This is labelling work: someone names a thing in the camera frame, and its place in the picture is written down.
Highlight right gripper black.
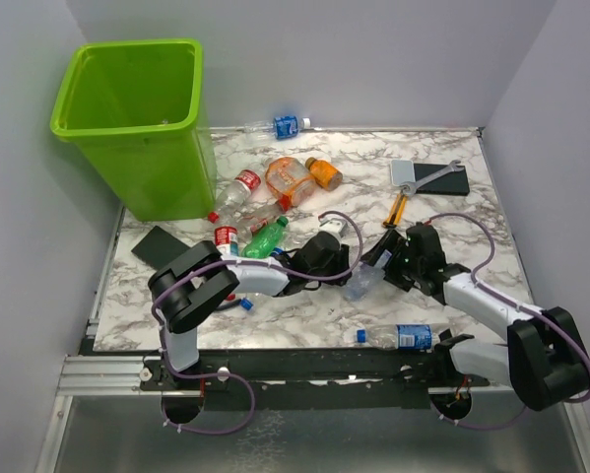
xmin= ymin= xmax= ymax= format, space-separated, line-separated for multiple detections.
xmin=360 ymin=228 xmax=424 ymax=292

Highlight clear crushed water bottle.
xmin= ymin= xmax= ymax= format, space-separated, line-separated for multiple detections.
xmin=342 ymin=263 xmax=384 ymax=302

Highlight green plastic bottle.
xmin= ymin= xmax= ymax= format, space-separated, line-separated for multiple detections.
xmin=242 ymin=216 xmax=289 ymax=259

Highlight orange juice bottle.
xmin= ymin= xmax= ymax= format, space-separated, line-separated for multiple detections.
xmin=305 ymin=157 xmax=343 ymax=191

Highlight crushed orange label bottle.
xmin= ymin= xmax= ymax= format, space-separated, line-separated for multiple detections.
xmin=264 ymin=157 xmax=317 ymax=211

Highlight blue label bottle front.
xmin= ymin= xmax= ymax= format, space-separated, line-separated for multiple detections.
xmin=356 ymin=324 xmax=452 ymax=351

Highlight blue label bottle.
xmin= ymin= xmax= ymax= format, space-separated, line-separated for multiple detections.
xmin=356 ymin=324 xmax=452 ymax=351
xmin=244 ymin=115 xmax=311 ymax=141

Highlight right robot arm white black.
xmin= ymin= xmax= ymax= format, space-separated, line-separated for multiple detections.
xmin=361 ymin=223 xmax=590 ymax=411

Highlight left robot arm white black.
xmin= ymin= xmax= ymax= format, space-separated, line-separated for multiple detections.
xmin=148 ymin=231 xmax=352 ymax=389

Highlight green plastic bin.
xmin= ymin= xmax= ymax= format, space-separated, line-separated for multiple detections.
xmin=50 ymin=38 xmax=217 ymax=222

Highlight yellow black utility knife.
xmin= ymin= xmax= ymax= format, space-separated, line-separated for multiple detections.
xmin=382 ymin=193 xmax=408 ymax=229

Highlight silver wrench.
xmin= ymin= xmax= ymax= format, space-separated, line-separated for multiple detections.
xmin=400 ymin=160 xmax=465 ymax=196

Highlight small red label bottle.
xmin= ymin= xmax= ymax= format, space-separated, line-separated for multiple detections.
xmin=237 ymin=200 xmax=290 ymax=240

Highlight grey rectangular plate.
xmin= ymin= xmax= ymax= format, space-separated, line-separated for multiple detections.
xmin=390 ymin=159 xmax=416 ymax=187

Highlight black foam block right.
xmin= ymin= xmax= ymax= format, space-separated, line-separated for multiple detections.
xmin=414 ymin=164 xmax=470 ymax=196

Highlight black foam block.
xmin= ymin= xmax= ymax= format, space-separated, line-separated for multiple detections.
xmin=131 ymin=226 xmax=189 ymax=271
xmin=414 ymin=164 xmax=470 ymax=196

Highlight blue bottle cap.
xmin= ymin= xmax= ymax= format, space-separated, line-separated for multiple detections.
xmin=240 ymin=298 xmax=254 ymax=311

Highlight red white label bottle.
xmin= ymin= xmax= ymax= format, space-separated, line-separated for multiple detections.
xmin=214 ymin=225 xmax=239 ymax=256

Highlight red label clear bottle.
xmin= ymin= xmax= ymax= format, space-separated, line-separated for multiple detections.
xmin=207 ymin=168 xmax=262 ymax=223

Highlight black foam block left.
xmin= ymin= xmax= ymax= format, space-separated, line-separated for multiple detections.
xmin=131 ymin=226 xmax=189 ymax=271

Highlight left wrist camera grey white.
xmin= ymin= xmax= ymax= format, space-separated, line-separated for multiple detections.
xmin=319 ymin=218 xmax=348 ymax=241

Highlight blue handled pliers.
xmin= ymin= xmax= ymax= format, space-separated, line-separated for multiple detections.
xmin=217 ymin=299 xmax=241 ymax=312

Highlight blue label bottle by wall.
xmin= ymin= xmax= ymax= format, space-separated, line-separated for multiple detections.
xmin=244 ymin=115 xmax=311 ymax=141

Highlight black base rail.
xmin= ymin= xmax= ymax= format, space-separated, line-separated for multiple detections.
xmin=80 ymin=337 xmax=492 ymax=413

